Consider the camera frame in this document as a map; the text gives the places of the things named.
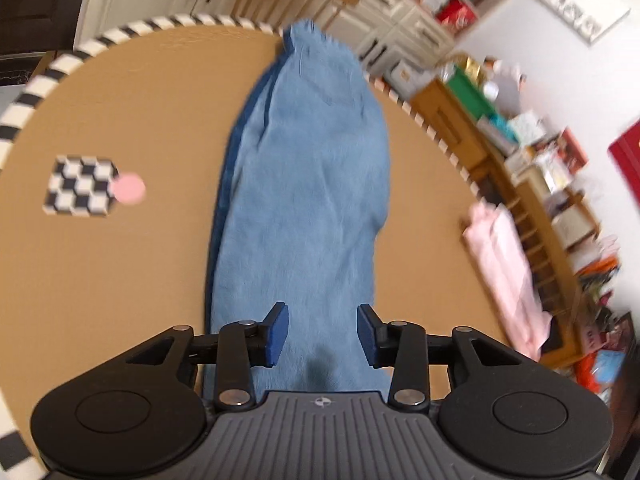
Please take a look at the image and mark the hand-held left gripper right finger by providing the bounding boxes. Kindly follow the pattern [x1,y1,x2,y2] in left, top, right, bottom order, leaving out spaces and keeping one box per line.
[356,303,518,411]

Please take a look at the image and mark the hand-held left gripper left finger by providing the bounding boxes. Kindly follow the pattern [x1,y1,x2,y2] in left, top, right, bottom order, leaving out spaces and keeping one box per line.
[125,301,290,411]

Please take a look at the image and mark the blue jeans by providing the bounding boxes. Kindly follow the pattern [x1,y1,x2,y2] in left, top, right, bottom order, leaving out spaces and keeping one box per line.
[204,19,392,393]

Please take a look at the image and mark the pink garment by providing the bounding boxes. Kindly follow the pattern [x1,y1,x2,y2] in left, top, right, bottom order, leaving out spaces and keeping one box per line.
[460,201,553,361]

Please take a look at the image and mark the round table with striped rim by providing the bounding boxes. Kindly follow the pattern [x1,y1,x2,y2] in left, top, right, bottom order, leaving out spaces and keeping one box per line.
[0,12,531,480]

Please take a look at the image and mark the pink round sticker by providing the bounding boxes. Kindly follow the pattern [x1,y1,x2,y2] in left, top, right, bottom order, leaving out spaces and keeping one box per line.
[110,173,147,206]

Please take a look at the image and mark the wooden sideboard with drawers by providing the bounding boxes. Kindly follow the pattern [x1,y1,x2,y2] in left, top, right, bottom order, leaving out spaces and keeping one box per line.
[410,77,601,368]

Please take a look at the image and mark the black white checkered sticker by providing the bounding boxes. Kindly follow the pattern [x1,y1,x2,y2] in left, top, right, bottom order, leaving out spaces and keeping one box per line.
[42,156,121,218]

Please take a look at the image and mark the teal packet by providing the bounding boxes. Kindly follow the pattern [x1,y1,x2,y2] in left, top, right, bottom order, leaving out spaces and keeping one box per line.
[487,112,521,143]

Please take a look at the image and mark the green plastic bin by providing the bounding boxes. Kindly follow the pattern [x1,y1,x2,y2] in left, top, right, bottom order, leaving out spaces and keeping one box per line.
[445,67,496,118]

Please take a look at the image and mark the gold foil packet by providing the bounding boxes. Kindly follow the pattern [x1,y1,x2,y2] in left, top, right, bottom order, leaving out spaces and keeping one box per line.
[452,55,483,81]

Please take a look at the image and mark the red framed picture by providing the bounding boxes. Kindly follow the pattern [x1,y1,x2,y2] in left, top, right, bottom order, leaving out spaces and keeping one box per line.
[607,117,640,196]

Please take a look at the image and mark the red tin box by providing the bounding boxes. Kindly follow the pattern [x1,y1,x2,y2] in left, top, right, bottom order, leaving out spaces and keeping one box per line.
[435,0,476,28]

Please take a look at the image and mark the white wall picture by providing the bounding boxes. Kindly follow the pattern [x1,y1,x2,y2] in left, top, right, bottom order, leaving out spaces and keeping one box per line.
[525,0,632,47]

